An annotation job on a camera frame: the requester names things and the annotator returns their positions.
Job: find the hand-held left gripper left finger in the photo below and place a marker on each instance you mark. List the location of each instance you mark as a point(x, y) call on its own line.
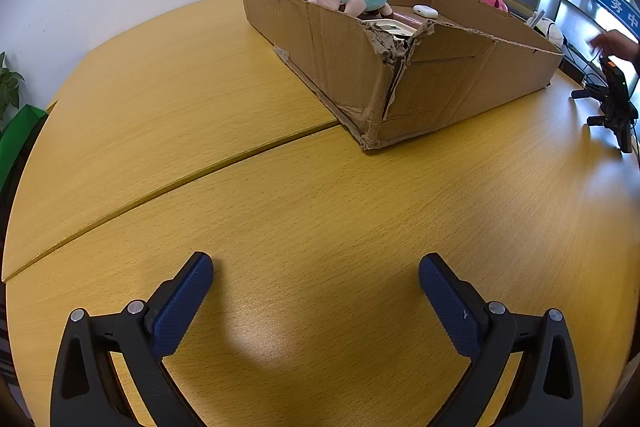
point(182, 302)

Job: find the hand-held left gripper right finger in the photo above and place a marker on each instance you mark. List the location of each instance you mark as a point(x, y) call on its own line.
point(450, 307)

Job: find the brown cardboard box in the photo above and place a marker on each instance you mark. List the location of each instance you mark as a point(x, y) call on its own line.
point(450, 82)

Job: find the pink pen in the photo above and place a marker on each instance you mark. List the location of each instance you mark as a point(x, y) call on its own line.
point(402, 15)

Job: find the green object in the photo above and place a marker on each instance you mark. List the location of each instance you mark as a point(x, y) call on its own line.
point(15, 137)

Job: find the black phone on tripod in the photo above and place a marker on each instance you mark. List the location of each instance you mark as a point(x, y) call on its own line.
point(617, 107)

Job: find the green potted plant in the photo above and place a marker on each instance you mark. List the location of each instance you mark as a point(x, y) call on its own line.
point(7, 82)

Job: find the white clear phone case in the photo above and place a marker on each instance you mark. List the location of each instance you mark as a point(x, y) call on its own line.
point(392, 26)

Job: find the white plush toy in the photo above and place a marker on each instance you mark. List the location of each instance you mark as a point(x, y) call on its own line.
point(546, 28)

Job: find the white earbuds case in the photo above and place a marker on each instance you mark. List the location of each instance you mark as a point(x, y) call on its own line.
point(425, 11)

